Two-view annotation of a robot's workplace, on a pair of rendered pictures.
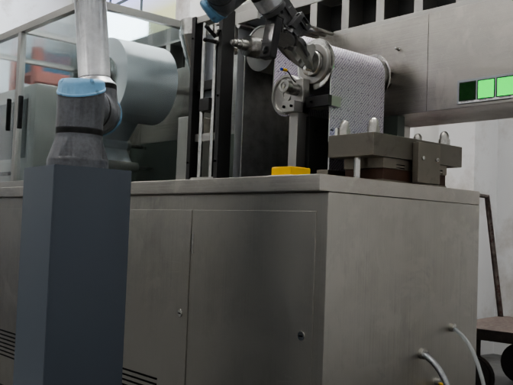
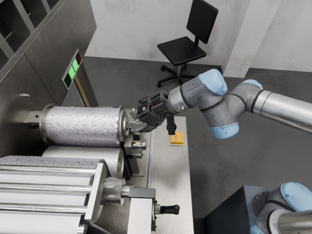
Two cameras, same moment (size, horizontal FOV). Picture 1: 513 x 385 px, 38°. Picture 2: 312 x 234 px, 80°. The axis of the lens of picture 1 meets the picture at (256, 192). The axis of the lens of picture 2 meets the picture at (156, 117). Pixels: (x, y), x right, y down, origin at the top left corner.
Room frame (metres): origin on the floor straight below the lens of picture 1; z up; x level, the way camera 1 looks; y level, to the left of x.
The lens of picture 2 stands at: (2.33, 0.20, 1.81)
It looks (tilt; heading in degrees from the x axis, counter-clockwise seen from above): 53 degrees down; 223
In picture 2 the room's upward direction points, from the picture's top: straight up
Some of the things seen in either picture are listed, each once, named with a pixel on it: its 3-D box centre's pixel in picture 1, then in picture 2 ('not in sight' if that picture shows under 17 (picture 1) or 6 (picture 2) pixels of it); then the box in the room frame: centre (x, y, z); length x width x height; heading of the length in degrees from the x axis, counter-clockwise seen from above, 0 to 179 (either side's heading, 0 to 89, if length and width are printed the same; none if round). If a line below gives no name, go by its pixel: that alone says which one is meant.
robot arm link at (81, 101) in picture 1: (81, 103); (291, 202); (1.87, 0.45, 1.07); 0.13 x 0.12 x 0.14; 176
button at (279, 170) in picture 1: (291, 172); (177, 137); (1.86, -0.08, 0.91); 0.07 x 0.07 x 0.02; 41
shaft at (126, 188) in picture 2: (238, 43); (135, 191); (2.27, 0.07, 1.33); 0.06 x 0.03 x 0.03; 131
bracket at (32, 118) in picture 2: not in sight; (35, 117); (2.33, -0.38, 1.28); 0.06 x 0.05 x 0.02; 131
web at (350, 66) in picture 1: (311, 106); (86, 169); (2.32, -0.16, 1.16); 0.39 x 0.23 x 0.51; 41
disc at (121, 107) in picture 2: (315, 64); (121, 125); (2.14, -0.16, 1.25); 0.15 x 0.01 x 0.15; 41
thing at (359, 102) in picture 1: (357, 114); not in sight; (2.17, -0.29, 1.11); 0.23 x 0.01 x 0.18; 131
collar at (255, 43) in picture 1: (253, 46); (111, 190); (2.31, 0.03, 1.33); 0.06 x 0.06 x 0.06; 41
